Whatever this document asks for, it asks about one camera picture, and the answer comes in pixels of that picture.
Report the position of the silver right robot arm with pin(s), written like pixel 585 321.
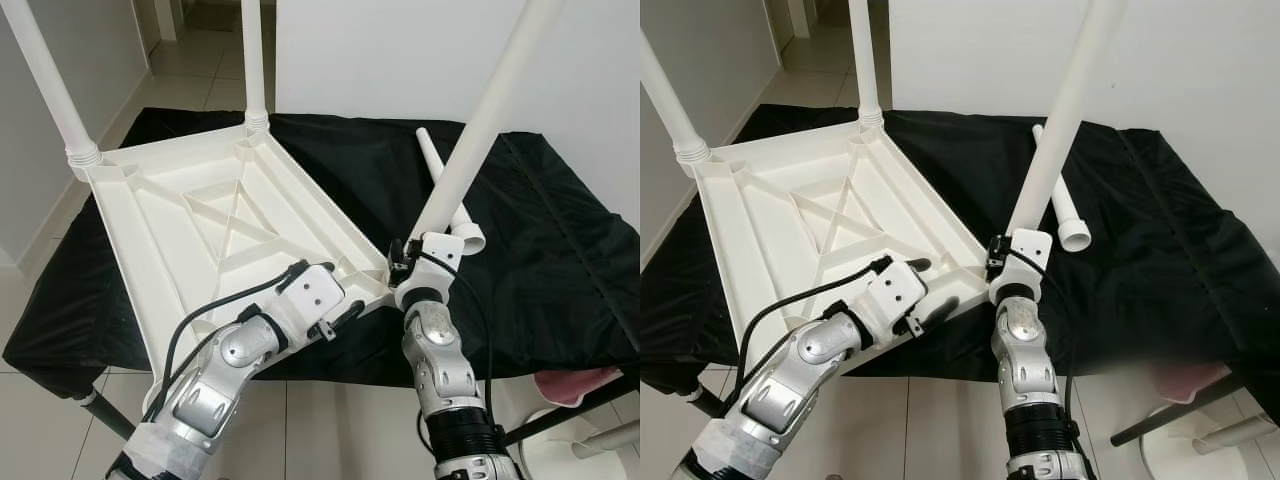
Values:
pixel 440 365
pixel 1025 350

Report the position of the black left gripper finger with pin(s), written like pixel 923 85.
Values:
pixel 321 268
pixel 940 311
pixel 350 313
pixel 920 266

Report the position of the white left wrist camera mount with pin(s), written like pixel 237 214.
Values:
pixel 315 295
pixel 900 292

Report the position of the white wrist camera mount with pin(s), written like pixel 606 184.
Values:
pixel 435 280
pixel 315 295
pixel 900 292
pixel 1028 275

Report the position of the black cloth table cover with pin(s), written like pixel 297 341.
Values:
pixel 560 280
pixel 1180 270

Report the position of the white plastic table leg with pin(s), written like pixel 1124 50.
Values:
pixel 254 60
pixel 1065 110
pixel 485 115
pixel 470 238
pixel 672 110
pixel 1075 235
pixel 50 90
pixel 866 60

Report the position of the white plastic table top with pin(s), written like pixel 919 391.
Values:
pixel 790 235
pixel 180 240

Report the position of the pink cushion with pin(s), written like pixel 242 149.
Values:
pixel 578 385
pixel 1190 380

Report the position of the white floor fan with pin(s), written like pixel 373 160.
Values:
pixel 1215 450
pixel 590 450

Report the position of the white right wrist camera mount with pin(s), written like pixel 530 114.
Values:
pixel 1028 275
pixel 435 280

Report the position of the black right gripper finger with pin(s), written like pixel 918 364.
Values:
pixel 397 252
pixel 995 248

